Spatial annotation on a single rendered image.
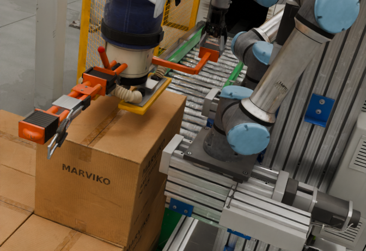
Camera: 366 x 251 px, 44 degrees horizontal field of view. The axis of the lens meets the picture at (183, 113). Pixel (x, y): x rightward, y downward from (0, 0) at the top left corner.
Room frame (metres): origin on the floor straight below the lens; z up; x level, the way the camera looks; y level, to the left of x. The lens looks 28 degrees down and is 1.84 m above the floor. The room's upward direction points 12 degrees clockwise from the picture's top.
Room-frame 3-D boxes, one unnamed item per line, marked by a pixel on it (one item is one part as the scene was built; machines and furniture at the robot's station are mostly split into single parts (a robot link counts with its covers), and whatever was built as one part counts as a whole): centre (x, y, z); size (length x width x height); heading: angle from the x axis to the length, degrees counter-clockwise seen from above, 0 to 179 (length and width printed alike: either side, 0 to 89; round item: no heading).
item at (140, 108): (1.58, 0.16, 1.07); 0.34 x 0.10 x 0.05; 169
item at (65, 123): (1.06, 0.30, 1.17); 0.31 x 0.03 x 0.05; 1
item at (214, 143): (1.31, -0.16, 1.09); 0.15 x 0.15 x 0.10
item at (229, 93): (1.30, -0.16, 1.20); 0.13 x 0.12 x 0.14; 12
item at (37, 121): (1.01, 0.37, 1.17); 0.08 x 0.07 x 0.05; 169
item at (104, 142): (1.59, 0.25, 0.74); 0.60 x 0.40 x 0.40; 169
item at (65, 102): (1.15, 0.34, 1.17); 0.07 x 0.07 x 0.04; 79
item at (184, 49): (3.49, 0.10, 0.60); 1.60 x 0.10 x 0.09; 168
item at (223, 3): (1.82, -0.06, 1.40); 0.08 x 0.08 x 0.05
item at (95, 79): (1.36, 0.30, 1.17); 0.10 x 0.08 x 0.06; 79
